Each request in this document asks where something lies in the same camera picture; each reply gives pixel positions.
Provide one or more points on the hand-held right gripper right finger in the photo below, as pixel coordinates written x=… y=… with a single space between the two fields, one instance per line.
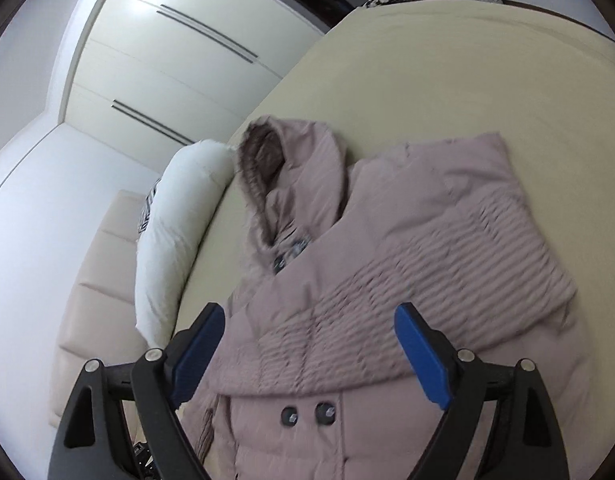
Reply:
x=420 y=355

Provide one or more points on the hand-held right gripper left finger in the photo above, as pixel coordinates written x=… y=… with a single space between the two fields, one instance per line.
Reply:
x=200 y=355

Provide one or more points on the pink hooded puffer jacket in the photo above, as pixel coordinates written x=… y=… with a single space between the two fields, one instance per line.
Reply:
x=387 y=240

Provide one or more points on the cream padded headboard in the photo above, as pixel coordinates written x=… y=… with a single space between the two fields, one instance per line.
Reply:
x=97 y=310

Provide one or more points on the black white striped pillow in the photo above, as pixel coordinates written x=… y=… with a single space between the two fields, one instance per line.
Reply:
x=148 y=210

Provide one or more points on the bed with cream sheet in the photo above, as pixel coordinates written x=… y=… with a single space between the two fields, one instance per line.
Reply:
x=437 y=85

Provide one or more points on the white wardrobe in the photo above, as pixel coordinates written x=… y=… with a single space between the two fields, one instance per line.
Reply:
x=162 y=70

